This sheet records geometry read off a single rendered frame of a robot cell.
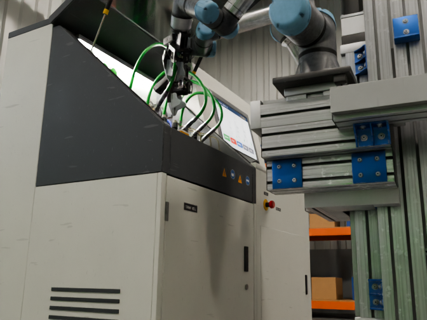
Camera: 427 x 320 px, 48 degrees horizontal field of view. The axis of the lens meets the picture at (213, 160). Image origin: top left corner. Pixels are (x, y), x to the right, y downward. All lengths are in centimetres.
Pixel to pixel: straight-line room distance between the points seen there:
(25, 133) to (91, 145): 37
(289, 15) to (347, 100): 30
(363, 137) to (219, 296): 80
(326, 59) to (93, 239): 93
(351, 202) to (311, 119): 27
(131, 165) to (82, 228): 28
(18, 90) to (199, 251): 102
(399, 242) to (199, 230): 65
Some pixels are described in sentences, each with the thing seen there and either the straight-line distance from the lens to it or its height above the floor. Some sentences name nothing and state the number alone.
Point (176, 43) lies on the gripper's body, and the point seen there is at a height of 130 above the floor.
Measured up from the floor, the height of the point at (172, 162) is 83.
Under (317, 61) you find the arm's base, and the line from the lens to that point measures 146.
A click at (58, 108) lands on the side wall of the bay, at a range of 191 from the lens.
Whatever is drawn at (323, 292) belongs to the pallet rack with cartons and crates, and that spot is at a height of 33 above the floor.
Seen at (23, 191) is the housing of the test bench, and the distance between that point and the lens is 194.
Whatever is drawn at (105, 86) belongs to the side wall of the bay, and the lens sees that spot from 177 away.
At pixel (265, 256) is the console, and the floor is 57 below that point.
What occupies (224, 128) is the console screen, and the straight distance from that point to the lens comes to 251.
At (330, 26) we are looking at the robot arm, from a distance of 152.
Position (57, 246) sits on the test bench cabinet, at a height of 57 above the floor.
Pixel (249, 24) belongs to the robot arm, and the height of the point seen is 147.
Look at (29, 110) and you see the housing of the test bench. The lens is 204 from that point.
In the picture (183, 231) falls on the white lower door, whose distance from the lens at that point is 158.
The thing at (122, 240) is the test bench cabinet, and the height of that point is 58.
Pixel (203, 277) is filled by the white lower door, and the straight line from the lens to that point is 169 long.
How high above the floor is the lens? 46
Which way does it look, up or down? 14 degrees up
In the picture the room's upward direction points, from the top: 1 degrees clockwise
